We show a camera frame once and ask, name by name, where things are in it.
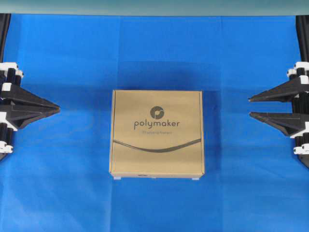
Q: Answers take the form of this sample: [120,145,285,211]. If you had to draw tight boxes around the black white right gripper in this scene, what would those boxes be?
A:
[248,61,309,155]

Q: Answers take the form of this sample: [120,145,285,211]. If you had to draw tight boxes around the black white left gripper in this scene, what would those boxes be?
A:
[0,62,60,161]

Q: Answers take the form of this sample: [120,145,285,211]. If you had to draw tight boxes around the brown polymaker cardboard box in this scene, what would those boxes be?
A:
[109,90,205,180]

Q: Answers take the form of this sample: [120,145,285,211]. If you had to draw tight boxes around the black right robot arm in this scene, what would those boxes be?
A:
[249,15,309,159]

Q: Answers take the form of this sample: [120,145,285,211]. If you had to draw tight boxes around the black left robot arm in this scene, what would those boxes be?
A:
[0,14,60,160]

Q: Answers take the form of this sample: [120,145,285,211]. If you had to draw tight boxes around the blue table cloth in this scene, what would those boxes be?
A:
[0,14,309,232]

